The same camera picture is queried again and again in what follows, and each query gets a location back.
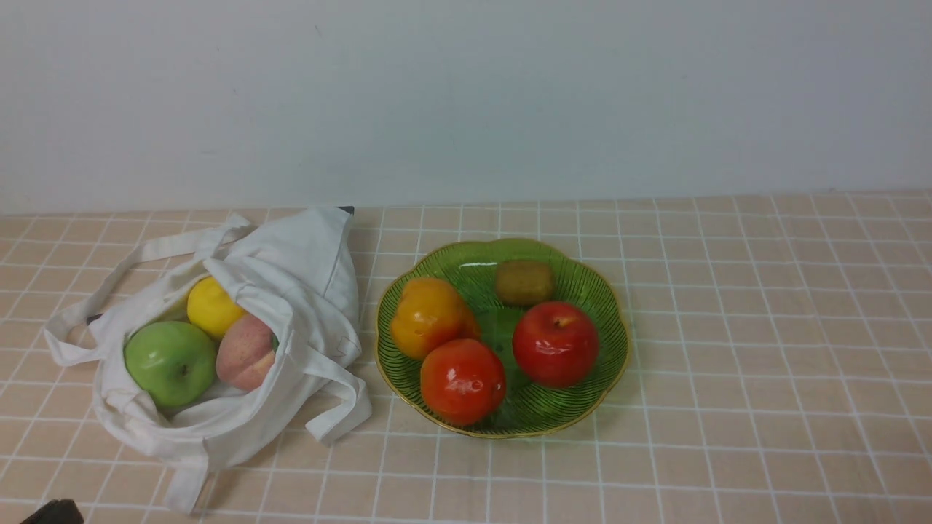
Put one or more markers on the yellow lemon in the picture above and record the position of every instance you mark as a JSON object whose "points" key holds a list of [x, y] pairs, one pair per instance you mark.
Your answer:
{"points": [[211, 309]]}

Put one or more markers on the green glass fruit plate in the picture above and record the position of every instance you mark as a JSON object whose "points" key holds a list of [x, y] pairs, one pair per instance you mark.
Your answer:
{"points": [[528, 410]]}

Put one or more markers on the white cloth tote bag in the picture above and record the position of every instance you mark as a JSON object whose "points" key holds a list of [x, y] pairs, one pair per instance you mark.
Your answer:
{"points": [[295, 274]]}

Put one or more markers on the brown kiwi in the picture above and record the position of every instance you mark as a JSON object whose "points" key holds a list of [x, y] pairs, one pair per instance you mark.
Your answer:
{"points": [[524, 282]]}

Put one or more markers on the orange bell pepper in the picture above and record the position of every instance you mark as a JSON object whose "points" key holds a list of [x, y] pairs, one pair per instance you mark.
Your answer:
{"points": [[430, 313]]}

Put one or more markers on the red tomato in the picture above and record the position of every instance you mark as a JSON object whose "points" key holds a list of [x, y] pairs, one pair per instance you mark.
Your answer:
{"points": [[462, 382]]}

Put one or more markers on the red apple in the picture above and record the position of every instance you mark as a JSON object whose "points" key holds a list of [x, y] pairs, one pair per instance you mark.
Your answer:
{"points": [[555, 344]]}

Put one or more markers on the pink peach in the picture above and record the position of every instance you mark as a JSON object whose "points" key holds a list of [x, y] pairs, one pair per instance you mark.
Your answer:
{"points": [[246, 353]]}

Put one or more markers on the green apple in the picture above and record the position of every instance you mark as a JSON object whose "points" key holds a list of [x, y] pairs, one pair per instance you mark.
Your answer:
{"points": [[172, 361]]}

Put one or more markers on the black object at corner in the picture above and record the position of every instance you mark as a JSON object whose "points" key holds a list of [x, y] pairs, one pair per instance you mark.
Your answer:
{"points": [[56, 511]]}

